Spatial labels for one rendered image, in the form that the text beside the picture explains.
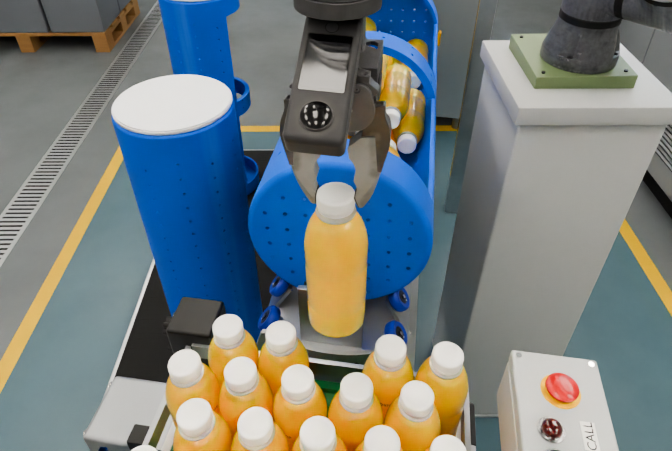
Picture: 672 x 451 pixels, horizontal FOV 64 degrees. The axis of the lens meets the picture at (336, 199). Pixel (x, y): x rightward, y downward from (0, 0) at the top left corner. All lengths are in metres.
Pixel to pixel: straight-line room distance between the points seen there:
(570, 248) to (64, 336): 1.77
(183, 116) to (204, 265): 0.42
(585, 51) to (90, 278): 2.00
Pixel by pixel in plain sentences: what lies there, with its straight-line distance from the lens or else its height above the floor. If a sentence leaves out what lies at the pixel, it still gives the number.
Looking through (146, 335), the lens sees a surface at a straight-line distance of 1.98.
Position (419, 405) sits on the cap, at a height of 1.09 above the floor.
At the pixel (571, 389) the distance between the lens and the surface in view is 0.69.
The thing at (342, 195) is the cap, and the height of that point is 1.33.
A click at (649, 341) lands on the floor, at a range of 2.35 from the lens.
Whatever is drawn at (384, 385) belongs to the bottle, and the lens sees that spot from 0.71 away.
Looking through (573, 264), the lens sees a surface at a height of 0.71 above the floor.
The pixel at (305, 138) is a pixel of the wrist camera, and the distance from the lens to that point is 0.39.
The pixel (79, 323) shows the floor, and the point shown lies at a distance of 2.31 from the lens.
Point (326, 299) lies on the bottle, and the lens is 0.59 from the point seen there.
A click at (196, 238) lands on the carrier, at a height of 0.72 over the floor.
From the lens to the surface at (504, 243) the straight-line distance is 1.32.
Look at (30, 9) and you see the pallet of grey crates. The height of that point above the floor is 0.31.
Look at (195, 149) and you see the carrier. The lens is 1.25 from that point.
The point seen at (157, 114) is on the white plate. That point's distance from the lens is 1.30.
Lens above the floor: 1.66
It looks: 39 degrees down
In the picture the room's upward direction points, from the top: straight up
